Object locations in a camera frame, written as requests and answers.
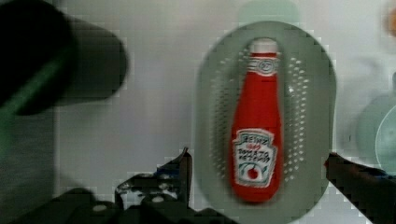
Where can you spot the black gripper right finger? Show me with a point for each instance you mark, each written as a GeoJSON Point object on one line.
{"type": "Point", "coordinates": [372, 191]}

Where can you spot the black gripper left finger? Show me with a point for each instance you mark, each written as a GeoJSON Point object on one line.
{"type": "Point", "coordinates": [172, 180]}

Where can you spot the red ketchup bottle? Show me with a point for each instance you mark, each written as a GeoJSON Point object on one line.
{"type": "Point", "coordinates": [256, 153]}

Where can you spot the green mug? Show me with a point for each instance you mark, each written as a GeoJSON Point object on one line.
{"type": "Point", "coordinates": [376, 131]}

